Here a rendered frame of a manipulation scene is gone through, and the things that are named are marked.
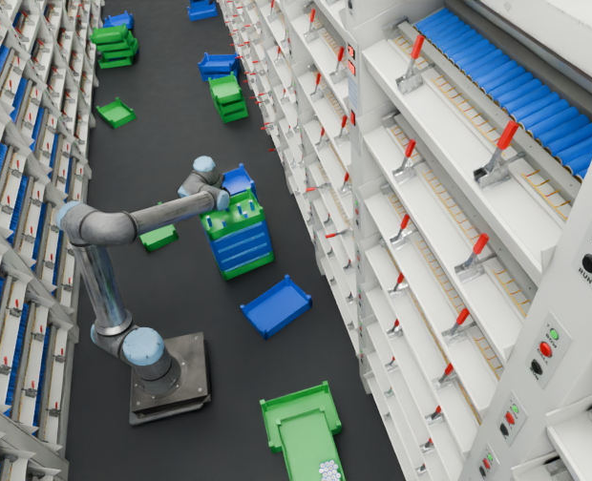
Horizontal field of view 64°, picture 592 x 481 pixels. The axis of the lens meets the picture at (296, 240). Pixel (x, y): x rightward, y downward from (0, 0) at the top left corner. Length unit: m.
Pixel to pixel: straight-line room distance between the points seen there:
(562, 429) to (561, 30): 0.48
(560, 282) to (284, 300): 2.01
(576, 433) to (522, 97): 0.45
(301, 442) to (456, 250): 1.36
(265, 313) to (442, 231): 1.67
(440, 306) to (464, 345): 0.10
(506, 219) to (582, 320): 0.16
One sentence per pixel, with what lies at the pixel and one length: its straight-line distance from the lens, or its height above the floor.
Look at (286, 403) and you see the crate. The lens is 2.21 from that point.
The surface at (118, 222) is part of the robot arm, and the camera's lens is 1.71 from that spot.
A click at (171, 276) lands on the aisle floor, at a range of 2.77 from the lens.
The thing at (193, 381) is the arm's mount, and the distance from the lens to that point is 2.21.
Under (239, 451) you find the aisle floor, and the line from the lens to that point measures 2.17.
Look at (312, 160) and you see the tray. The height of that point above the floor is 0.77.
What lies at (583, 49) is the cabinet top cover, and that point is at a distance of 0.49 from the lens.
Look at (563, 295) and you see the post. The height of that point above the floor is 1.56.
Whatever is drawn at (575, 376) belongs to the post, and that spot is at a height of 1.48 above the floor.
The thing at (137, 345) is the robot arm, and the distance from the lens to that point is 2.05.
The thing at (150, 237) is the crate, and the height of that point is 0.00.
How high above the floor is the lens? 2.00
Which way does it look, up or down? 47 degrees down
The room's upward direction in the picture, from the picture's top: 10 degrees counter-clockwise
